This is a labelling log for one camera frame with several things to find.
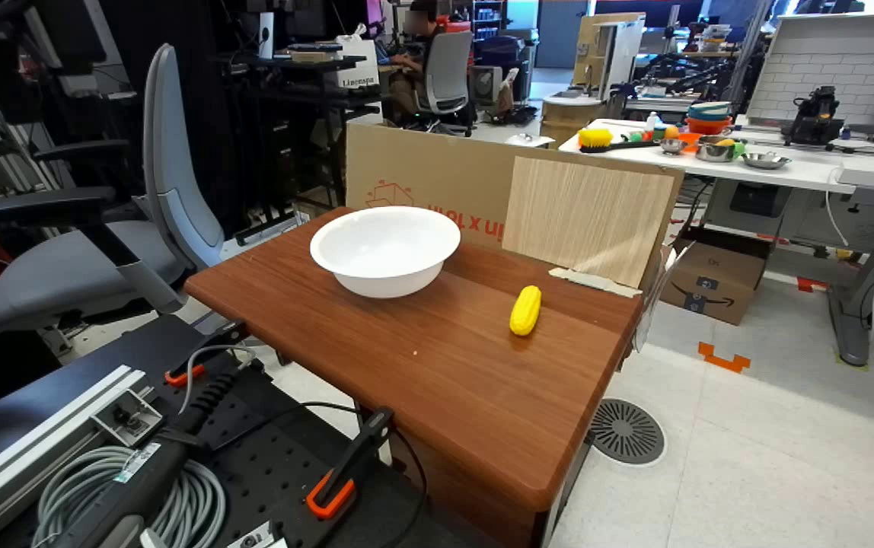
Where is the yellow toy corn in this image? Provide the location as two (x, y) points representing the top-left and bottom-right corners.
(509, 287), (541, 335)

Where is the white plastic bowl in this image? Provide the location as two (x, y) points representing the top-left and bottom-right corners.
(308, 208), (463, 297)

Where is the light wooden panel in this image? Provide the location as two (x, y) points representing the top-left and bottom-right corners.
(504, 151), (681, 288)

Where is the round floor drain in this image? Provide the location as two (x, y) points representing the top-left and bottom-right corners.
(587, 398), (665, 465)

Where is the orange black clamp near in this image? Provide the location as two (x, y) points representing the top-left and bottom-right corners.
(306, 408), (392, 519)

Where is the orange black clamp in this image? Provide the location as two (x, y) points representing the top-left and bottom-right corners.
(306, 408), (392, 519)
(166, 324), (248, 389)

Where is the orange black clamp far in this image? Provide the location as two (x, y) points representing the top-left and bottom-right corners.
(166, 324), (248, 389)

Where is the small cardboard box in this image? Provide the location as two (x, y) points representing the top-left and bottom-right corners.
(660, 227), (770, 325)

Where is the grey office chair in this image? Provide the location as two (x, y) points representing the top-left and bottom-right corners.
(0, 38), (229, 337)

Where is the white lab table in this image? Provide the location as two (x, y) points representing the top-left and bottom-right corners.
(562, 119), (874, 367)

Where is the cardboard box wall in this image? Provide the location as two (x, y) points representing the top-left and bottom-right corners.
(344, 121), (554, 245)

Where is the coiled grey cable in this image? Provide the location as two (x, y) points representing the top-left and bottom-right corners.
(31, 442), (229, 548)

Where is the aluminium extrusion rail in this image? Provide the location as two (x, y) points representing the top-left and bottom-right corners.
(0, 365), (143, 495)

